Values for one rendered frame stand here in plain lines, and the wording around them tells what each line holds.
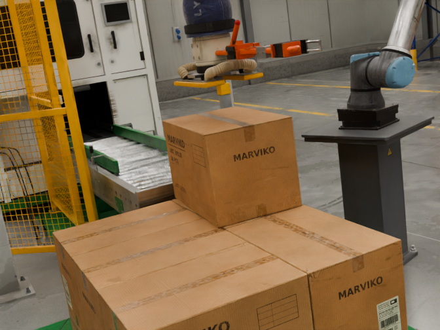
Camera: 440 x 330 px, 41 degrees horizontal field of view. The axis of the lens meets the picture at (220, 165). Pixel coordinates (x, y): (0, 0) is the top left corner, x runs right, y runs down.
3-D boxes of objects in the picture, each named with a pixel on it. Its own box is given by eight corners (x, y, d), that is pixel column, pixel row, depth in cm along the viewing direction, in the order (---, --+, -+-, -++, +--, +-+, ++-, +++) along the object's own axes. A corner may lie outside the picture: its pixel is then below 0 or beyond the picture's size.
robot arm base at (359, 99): (355, 103, 316) (355, 84, 313) (390, 103, 305) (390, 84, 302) (340, 109, 301) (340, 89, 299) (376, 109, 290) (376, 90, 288)
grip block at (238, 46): (226, 60, 244) (224, 46, 243) (246, 57, 248) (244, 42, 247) (235, 60, 237) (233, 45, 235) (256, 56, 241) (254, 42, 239)
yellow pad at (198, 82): (173, 86, 276) (171, 75, 274) (192, 82, 280) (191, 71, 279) (204, 88, 246) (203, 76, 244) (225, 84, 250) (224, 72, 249)
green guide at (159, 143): (113, 133, 525) (111, 124, 523) (124, 131, 529) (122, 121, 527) (183, 158, 384) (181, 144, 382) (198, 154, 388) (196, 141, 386)
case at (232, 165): (175, 198, 299) (162, 120, 290) (245, 180, 312) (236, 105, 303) (218, 228, 244) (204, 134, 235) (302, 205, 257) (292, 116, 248)
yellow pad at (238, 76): (209, 79, 283) (208, 69, 282) (228, 75, 288) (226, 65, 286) (243, 80, 254) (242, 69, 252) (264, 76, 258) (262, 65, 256)
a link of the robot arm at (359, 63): (366, 84, 311) (365, 50, 306) (389, 86, 296) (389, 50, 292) (344, 88, 304) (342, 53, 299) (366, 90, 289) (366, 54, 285)
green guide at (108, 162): (53, 146, 503) (51, 135, 501) (65, 143, 508) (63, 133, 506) (104, 177, 362) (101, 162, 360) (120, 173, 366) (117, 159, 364)
